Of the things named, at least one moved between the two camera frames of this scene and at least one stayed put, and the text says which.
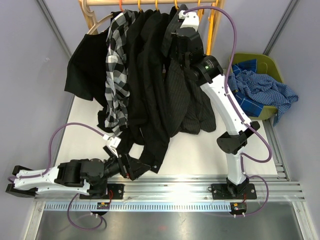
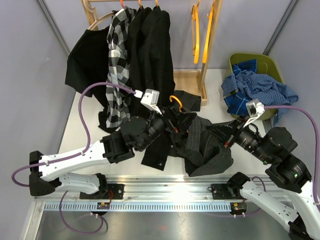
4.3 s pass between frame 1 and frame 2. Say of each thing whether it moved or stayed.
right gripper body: moved
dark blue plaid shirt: stayed
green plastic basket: stayed
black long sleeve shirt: stayed
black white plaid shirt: stayed
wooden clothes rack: moved
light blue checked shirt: stayed
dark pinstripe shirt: moved
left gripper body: moved
